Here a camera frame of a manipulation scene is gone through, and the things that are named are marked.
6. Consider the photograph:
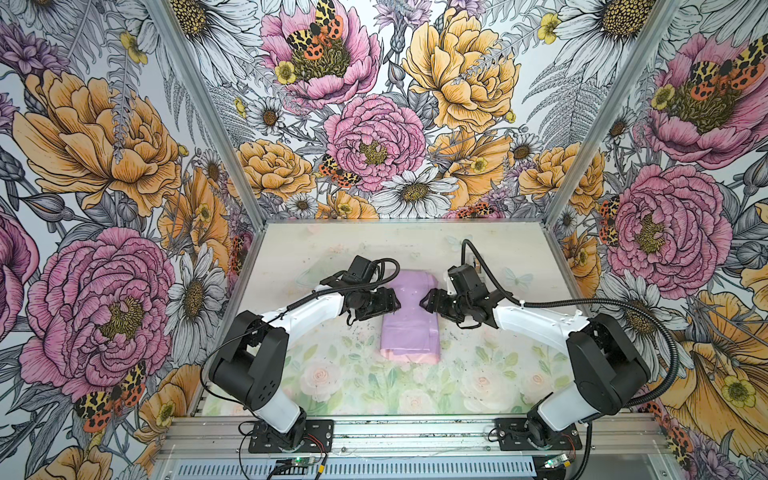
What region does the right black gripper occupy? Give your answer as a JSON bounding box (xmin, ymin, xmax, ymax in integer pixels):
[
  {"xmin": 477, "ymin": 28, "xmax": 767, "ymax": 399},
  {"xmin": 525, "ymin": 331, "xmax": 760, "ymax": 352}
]
[{"xmin": 418, "ymin": 288, "xmax": 471, "ymax": 326}]

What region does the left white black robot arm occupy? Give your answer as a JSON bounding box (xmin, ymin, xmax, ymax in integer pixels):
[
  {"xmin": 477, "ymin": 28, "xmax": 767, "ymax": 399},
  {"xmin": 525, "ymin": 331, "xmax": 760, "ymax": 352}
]
[{"xmin": 204, "ymin": 256, "xmax": 401, "ymax": 452}]

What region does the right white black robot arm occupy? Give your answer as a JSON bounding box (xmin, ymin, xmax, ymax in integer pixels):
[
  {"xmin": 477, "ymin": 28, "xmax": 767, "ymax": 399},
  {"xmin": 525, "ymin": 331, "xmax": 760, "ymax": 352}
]
[{"xmin": 420, "ymin": 265, "xmax": 651, "ymax": 449}]

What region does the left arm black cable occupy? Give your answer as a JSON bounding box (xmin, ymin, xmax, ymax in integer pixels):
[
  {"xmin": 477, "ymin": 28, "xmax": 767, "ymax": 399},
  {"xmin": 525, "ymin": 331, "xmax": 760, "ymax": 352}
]
[{"xmin": 198, "ymin": 255, "xmax": 405, "ymax": 416}]

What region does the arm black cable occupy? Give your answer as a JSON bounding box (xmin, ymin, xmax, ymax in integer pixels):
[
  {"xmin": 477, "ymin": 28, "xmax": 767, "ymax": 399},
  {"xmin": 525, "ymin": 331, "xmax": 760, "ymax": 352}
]
[
  {"xmin": 198, "ymin": 255, "xmax": 405, "ymax": 416},
  {"xmin": 462, "ymin": 238, "xmax": 681, "ymax": 410}
]

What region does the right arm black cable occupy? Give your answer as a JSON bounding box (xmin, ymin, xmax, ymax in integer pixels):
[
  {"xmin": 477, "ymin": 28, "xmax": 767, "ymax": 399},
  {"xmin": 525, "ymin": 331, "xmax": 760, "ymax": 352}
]
[{"xmin": 462, "ymin": 238, "xmax": 681, "ymax": 410}]

